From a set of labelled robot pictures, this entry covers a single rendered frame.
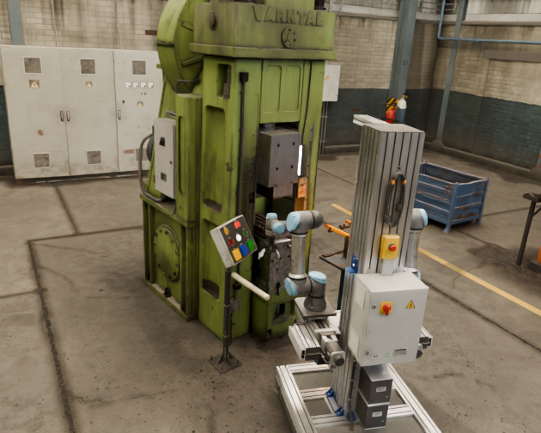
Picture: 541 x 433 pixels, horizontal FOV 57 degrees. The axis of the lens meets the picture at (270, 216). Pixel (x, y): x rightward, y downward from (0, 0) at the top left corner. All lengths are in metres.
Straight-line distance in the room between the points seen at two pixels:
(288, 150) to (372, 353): 1.71
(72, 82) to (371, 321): 6.84
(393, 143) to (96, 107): 6.68
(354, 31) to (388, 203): 9.04
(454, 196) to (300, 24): 4.08
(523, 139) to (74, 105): 8.64
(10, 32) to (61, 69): 1.09
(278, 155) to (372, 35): 8.30
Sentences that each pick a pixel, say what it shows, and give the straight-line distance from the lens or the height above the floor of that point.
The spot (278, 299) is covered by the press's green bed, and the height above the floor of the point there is 0.39.
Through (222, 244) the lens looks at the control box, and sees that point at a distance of 3.46.
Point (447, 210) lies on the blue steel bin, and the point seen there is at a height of 0.31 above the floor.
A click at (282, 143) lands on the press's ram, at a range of 3.81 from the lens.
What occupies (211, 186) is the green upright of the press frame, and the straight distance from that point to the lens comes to 4.11.
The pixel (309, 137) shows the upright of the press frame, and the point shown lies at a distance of 4.19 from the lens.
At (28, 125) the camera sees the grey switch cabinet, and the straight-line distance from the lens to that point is 8.71.
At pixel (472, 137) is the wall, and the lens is 12.42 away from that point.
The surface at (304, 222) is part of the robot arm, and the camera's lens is 3.01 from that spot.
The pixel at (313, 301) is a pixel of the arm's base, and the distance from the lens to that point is 3.25.
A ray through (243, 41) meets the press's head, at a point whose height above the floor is 2.41.
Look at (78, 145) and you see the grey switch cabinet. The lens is 8.83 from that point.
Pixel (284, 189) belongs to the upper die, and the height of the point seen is 1.33.
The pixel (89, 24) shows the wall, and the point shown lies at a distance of 9.34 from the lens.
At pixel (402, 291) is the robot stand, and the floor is 1.22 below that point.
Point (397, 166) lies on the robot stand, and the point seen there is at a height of 1.85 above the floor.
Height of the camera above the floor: 2.45
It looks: 20 degrees down
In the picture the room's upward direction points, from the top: 3 degrees clockwise
